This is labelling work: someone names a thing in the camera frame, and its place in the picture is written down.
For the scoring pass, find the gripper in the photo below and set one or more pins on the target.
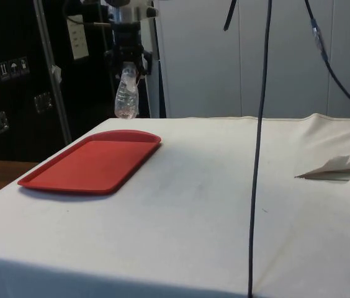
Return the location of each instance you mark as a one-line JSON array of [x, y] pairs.
[[127, 35]]

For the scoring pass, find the clear plastic bottle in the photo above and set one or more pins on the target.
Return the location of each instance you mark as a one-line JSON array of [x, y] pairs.
[[127, 99]]

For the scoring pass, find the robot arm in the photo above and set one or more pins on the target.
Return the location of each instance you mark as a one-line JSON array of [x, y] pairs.
[[137, 2]]

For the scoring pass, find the red tray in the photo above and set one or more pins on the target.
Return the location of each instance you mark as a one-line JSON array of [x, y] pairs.
[[91, 164]]

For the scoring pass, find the black cabinet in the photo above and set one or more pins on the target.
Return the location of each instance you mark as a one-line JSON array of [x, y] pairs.
[[13, 108]]

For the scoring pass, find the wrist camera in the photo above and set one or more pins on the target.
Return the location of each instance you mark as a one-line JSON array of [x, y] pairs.
[[131, 14]]

